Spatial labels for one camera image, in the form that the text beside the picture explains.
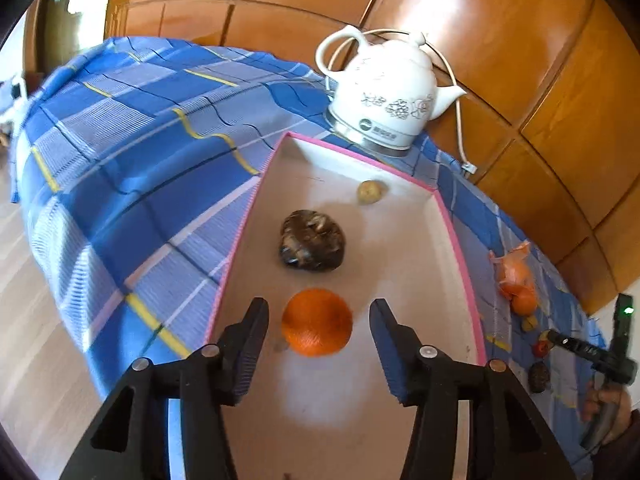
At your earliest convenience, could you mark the small yellow round fruit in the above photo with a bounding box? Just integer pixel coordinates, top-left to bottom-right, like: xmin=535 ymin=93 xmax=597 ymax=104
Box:
xmin=356 ymin=180 xmax=387 ymax=205

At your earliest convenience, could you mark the pink-edged white box tray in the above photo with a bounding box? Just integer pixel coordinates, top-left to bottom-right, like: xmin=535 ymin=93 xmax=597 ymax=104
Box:
xmin=210 ymin=133 xmax=485 ymax=479

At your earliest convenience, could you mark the wooden glass door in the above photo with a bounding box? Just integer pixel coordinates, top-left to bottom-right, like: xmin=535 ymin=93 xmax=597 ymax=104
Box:
xmin=23 ymin=0 xmax=108 ymax=76

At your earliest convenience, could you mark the wooden panel wardrobe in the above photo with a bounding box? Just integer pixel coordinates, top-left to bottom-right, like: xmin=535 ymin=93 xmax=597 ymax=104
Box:
xmin=105 ymin=0 xmax=639 ymax=312

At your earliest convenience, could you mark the white kettle power cord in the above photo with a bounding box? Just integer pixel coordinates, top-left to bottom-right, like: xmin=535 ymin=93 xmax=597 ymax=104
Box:
xmin=326 ymin=27 xmax=478 ymax=177

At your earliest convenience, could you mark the blue plaid tablecloth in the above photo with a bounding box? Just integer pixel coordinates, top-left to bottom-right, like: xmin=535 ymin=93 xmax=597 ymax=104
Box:
xmin=12 ymin=37 xmax=537 ymax=396

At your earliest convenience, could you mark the person right hand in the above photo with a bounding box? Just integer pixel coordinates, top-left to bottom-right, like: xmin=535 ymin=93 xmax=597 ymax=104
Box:
xmin=582 ymin=382 xmax=631 ymax=450

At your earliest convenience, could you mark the orange fruit with stem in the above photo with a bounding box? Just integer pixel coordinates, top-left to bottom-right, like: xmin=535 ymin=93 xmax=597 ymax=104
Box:
xmin=511 ymin=287 xmax=538 ymax=318

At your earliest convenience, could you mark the small yellow-green fruit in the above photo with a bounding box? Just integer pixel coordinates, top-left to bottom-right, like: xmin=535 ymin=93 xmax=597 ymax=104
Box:
xmin=521 ymin=315 xmax=538 ymax=333

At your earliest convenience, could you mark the white ceramic electric kettle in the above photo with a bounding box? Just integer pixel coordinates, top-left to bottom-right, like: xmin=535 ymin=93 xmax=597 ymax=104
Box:
xmin=314 ymin=25 xmax=465 ymax=157

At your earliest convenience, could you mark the small red fruit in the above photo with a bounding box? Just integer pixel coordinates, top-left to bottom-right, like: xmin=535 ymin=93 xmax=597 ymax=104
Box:
xmin=532 ymin=339 xmax=551 ymax=359

